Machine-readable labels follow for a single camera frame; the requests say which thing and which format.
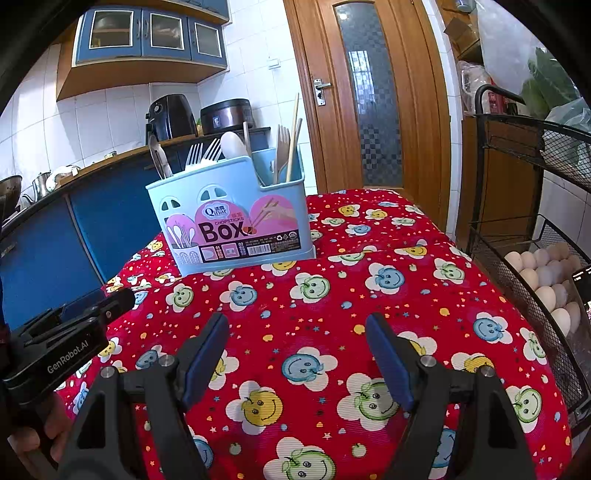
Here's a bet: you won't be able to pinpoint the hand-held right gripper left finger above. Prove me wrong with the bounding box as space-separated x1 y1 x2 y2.
58 312 230 480

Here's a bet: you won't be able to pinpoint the red packets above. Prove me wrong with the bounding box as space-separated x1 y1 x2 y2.
487 90 522 114

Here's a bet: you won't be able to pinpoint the red smiley printed tablecloth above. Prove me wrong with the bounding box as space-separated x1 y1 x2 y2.
55 188 573 480

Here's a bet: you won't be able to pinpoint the small metal kettle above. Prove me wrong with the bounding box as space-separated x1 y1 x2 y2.
31 172 52 200

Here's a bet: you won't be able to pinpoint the pile of eggs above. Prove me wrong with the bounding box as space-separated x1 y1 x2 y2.
503 242 585 337

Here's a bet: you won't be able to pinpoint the white plastic bag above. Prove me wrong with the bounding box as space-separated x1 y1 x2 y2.
475 0 555 107

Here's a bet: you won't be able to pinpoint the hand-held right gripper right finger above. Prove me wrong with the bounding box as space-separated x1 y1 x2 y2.
366 313 532 480

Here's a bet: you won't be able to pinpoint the beige fork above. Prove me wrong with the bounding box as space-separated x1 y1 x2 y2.
272 124 291 185

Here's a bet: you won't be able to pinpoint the wooden door with glass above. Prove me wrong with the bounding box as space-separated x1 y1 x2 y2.
283 0 451 232

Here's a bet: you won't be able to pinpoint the person's left hand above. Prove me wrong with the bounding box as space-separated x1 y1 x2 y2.
9 397 72 467

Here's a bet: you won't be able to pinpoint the green leafy vegetables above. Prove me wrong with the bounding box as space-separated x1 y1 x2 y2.
522 46 591 162

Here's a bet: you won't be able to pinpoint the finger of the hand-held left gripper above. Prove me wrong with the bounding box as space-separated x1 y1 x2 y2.
62 287 137 324
60 289 106 319

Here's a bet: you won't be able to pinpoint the wooden chopstick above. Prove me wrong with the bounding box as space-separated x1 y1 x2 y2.
288 117 304 155
285 93 301 182

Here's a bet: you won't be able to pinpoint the black metal rack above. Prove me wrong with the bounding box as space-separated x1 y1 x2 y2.
466 84 591 416

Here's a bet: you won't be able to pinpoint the white cloth bundle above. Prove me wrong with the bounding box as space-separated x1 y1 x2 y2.
46 164 81 191

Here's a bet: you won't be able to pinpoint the black air fryer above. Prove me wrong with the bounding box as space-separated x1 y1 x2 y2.
146 93 199 145

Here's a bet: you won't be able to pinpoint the blue wall cabinet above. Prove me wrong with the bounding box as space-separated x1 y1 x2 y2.
56 0 230 101

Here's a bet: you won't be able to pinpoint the dark metal bowl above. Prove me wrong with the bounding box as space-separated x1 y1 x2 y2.
0 175 24 217

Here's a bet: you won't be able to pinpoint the dark rice cooker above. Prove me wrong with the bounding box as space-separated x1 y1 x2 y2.
199 99 254 136

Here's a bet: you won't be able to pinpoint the light blue utensil box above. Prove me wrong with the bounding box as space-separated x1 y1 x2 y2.
146 147 318 278

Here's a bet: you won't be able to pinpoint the blue counter cabinet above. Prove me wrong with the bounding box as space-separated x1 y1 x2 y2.
0 127 319 333

